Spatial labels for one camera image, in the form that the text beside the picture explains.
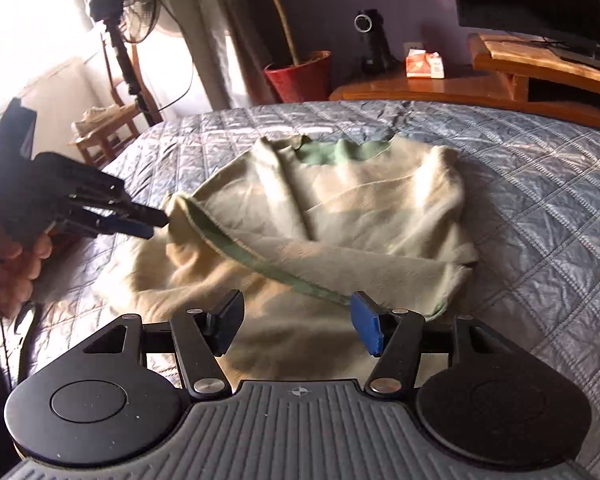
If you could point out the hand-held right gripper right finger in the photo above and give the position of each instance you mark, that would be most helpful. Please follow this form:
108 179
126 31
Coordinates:
365 321

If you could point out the wooden cabinet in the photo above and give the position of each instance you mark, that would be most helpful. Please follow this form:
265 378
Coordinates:
430 91

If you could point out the cream sweater with green trim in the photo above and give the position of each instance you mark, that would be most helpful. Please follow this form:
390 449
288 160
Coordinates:
355 210

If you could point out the black tripod pole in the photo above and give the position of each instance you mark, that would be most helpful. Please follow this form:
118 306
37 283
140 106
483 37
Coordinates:
127 70

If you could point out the orange tissue box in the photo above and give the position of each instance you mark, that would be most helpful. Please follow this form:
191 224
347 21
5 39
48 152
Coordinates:
424 65

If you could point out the person's left hand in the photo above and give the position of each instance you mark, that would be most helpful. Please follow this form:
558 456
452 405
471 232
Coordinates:
15 272

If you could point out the potted plant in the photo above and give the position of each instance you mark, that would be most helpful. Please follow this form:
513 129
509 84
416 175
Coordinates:
280 10

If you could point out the red flower pot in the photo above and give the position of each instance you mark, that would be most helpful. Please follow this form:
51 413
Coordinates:
300 80

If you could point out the white sneaker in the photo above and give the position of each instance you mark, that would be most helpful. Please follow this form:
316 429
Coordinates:
97 117

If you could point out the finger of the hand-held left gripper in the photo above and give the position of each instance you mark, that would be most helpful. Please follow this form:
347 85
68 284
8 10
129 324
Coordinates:
125 228
145 214

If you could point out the wooden chair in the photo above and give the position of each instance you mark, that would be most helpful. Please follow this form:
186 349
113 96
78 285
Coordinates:
105 140

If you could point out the black speaker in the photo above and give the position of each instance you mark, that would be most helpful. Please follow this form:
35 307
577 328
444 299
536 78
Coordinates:
375 45

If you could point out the silver quilted bed cover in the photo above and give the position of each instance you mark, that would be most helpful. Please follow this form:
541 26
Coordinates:
530 210

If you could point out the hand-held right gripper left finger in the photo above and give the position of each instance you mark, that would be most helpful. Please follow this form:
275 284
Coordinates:
230 321

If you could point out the white wall socket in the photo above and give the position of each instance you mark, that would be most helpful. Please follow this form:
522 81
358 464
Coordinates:
413 48

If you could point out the wooden television riser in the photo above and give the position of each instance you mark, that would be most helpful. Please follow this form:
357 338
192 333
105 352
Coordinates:
520 60

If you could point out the black standing fan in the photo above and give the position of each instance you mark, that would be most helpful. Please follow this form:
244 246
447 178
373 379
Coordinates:
140 0

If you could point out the grey curtain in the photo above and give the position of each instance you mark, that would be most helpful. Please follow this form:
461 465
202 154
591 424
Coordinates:
230 35

